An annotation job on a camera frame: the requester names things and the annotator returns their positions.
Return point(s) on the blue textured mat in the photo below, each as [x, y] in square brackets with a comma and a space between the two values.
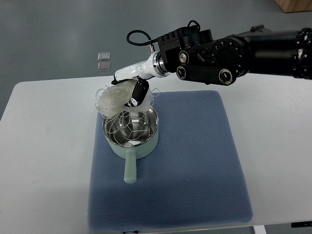
[192, 177]

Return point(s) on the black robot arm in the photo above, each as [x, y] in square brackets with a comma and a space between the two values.
[195, 56]

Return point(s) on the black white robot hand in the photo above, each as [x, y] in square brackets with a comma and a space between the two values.
[140, 73]

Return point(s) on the wire steaming rack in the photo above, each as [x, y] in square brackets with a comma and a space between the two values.
[127, 131]

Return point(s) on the white vermicelli nest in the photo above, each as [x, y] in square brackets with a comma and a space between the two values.
[114, 100]

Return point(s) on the mint green steel pot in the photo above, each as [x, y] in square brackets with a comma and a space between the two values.
[132, 154]

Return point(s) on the wooden box corner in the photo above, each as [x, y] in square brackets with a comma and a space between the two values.
[294, 6]

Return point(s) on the upper metal floor plate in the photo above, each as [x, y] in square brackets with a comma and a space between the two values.
[103, 56]

